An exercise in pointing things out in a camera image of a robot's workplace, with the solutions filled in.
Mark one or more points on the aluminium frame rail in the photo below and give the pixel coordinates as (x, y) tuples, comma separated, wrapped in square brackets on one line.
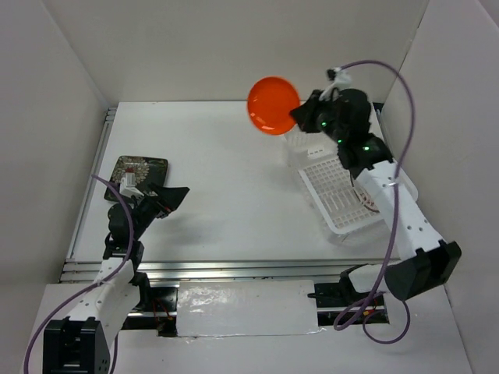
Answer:
[(244, 215)]

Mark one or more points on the white sunburst pattern plate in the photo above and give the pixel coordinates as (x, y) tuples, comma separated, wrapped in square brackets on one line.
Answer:
[(362, 196)]

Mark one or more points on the white plastic dish rack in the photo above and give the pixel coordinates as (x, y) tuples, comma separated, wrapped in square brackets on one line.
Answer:
[(325, 184)]

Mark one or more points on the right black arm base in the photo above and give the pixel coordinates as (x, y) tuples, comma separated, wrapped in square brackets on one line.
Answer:
[(332, 298)]

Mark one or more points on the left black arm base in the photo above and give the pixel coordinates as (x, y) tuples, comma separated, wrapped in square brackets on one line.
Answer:
[(156, 310)]

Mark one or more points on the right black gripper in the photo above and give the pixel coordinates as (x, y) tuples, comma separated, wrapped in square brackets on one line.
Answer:
[(303, 114)]

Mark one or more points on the white foil covered panel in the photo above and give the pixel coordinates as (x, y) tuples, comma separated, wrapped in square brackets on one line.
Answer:
[(246, 308)]

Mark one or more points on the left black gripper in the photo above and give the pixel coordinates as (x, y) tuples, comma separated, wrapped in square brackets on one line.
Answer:
[(171, 197)]

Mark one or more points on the orange round plate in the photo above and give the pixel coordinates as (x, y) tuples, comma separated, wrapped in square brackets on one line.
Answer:
[(269, 103)]

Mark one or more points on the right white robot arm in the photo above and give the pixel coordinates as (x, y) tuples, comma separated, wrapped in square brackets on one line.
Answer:
[(426, 259)]

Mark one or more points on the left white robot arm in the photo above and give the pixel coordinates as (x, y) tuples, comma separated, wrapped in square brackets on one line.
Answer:
[(81, 341)]

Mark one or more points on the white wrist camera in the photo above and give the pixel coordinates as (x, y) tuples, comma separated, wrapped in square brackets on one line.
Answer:
[(339, 79), (128, 186)]

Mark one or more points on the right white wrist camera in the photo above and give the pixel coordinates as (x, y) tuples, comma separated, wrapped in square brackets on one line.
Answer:
[(339, 79)]

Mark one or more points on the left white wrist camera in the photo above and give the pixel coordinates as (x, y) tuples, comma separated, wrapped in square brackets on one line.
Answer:
[(128, 186)]

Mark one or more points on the black square floral plate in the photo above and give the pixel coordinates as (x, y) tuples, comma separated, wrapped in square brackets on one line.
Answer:
[(148, 170)]

